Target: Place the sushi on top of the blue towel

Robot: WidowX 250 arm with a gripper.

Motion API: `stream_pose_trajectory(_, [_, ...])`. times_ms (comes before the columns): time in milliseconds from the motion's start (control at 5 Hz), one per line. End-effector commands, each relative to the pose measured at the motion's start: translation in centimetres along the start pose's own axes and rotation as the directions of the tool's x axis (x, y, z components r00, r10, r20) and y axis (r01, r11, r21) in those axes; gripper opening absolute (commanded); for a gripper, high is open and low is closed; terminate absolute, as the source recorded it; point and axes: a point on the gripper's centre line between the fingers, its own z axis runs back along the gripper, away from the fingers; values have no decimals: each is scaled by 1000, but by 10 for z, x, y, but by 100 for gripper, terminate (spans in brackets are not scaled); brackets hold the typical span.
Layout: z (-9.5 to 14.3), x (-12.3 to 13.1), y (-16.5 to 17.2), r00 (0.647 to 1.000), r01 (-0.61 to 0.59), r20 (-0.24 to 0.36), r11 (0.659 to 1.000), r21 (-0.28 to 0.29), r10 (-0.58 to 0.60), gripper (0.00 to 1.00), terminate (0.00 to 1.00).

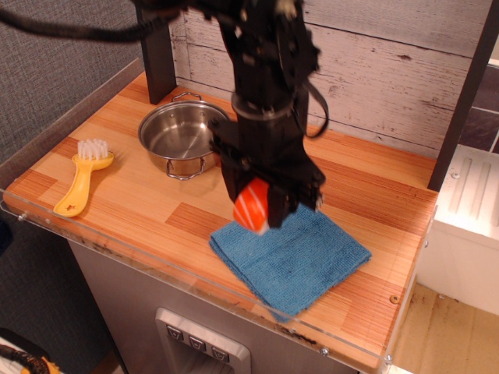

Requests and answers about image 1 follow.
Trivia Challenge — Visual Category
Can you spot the dark right post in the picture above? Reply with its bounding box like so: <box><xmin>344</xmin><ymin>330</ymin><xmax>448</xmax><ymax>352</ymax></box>
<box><xmin>427</xmin><ymin>0</ymin><xmax>498</xmax><ymax>192</ymax></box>

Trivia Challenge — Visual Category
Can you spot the small steel pot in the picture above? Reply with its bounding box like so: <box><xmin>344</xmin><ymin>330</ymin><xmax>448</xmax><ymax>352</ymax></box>
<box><xmin>138</xmin><ymin>92</ymin><xmax>229</xmax><ymax>181</ymax></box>

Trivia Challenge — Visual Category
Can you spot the yellow dish brush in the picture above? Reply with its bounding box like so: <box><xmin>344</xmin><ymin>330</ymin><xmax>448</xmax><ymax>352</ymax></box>
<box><xmin>53</xmin><ymin>139</ymin><xmax>114</xmax><ymax>217</ymax></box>

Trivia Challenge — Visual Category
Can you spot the silver dispenser button panel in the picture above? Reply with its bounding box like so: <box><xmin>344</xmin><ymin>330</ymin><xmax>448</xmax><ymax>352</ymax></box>
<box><xmin>155</xmin><ymin>308</ymin><xmax>252</xmax><ymax>373</ymax></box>

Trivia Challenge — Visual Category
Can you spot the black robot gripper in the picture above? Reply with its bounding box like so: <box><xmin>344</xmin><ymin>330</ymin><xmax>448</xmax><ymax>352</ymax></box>
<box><xmin>208</xmin><ymin>110</ymin><xmax>325</xmax><ymax>228</ymax></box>

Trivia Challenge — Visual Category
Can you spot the blue folded cloth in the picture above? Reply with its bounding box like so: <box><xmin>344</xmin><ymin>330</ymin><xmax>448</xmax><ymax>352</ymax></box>
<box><xmin>210</xmin><ymin>206</ymin><xmax>372</xmax><ymax>323</ymax></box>

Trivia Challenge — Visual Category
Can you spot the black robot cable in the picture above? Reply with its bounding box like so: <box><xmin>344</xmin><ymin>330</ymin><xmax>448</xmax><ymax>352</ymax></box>
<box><xmin>0</xmin><ymin>7</ymin><xmax>331</xmax><ymax>139</ymax></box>

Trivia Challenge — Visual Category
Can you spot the dark post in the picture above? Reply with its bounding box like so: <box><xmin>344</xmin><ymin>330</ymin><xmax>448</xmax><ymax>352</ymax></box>
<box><xmin>141</xmin><ymin>23</ymin><xmax>177</xmax><ymax>104</ymax></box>
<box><xmin>427</xmin><ymin>0</ymin><xmax>498</xmax><ymax>192</ymax></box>

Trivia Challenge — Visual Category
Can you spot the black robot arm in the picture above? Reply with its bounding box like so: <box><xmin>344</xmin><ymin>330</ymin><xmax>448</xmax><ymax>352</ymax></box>
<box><xmin>136</xmin><ymin>1</ymin><xmax>325</xmax><ymax>228</ymax></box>

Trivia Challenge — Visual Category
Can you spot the dark left post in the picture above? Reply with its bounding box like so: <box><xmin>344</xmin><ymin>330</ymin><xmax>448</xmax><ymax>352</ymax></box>
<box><xmin>141</xmin><ymin>23</ymin><xmax>177</xmax><ymax>104</ymax></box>

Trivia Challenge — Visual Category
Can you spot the clear acrylic guard rail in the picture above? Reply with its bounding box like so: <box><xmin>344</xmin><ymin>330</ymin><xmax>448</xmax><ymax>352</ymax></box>
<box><xmin>2</xmin><ymin>192</ymin><xmax>418</xmax><ymax>373</ymax></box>

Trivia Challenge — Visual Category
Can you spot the salmon sushi toy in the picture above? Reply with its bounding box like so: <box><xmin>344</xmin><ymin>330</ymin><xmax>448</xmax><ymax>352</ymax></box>
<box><xmin>233</xmin><ymin>178</ymin><xmax>269</xmax><ymax>236</ymax></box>

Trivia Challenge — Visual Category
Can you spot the white side cabinet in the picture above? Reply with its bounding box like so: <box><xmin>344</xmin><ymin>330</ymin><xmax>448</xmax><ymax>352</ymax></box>
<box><xmin>416</xmin><ymin>146</ymin><xmax>498</xmax><ymax>314</ymax></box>

